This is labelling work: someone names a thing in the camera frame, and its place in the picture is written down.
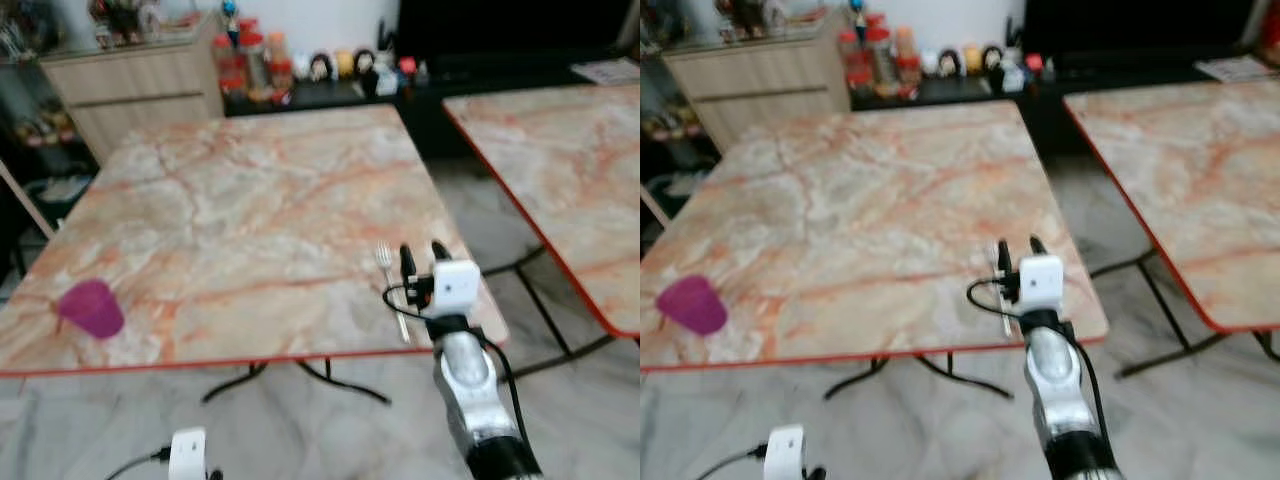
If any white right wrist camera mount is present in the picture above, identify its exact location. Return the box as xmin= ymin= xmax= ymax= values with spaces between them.
xmin=1017 ymin=254 xmax=1065 ymax=312
xmin=432 ymin=260 xmax=484 ymax=320

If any black display shelf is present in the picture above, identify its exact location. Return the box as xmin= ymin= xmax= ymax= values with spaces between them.
xmin=0 ymin=0 xmax=103 ymax=206
xmin=640 ymin=0 xmax=723 ymax=193

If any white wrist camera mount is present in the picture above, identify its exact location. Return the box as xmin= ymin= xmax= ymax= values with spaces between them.
xmin=765 ymin=425 xmax=807 ymax=480
xmin=432 ymin=260 xmax=484 ymax=320
xmin=1017 ymin=254 xmax=1065 ymax=312
xmin=168 ymin=428 xmax=209 ymax=480

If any white printed paper sheet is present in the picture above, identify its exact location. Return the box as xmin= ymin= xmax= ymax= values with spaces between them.
xmin=570 ymin=58 xmax=641 ymax=87
xmin=1194 ymin=56 xmax=1278 ymax=84

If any red-lidded plastic jar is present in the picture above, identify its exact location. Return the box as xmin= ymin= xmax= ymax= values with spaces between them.
xmin=265 ymin=33 xmax=294 ymax=98
xmin=214 ymin=34 xmax=247 ymax=98
xmin=239 ymin=18 xmax=270 ymax=98
xmin=838 ymin=30 xmax=867 ymax=93
xmin=892 ymin=27 xmax=922 ymax=91
xmin=864 ymin=14 xmax=895 ymax=93

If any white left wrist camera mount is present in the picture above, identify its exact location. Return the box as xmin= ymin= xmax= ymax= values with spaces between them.
xmin=168 ymin=428 xmax=209 ymax=480
xmin=765 ymin=425 xmax=807 ymax=480

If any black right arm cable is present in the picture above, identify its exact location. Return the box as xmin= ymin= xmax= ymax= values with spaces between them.
xmin=966 ymin=278 xmax=1111 ymax=446
xmin=382 ymin=283 xmax=531 ymax=441

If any light wooden cabinet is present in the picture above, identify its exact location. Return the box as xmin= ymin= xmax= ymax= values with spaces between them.
xmin=662 ymin=14 xmax=852 ymax=153
xmin=40 ymin=14 xmax=227 ymax=163

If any black television screen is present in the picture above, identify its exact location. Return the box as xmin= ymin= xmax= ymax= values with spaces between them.
xmin=395 ymin=0 xmax=641 ymax=63
xmin=1020 ymin=0 xmax=1263 ymax=58

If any purple plastic cup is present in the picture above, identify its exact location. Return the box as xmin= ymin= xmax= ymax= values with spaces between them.
xmin=57 ymin=279 xmax=126 ymax=340
xmin=655 ymin=276 xmax=728 ymax=337

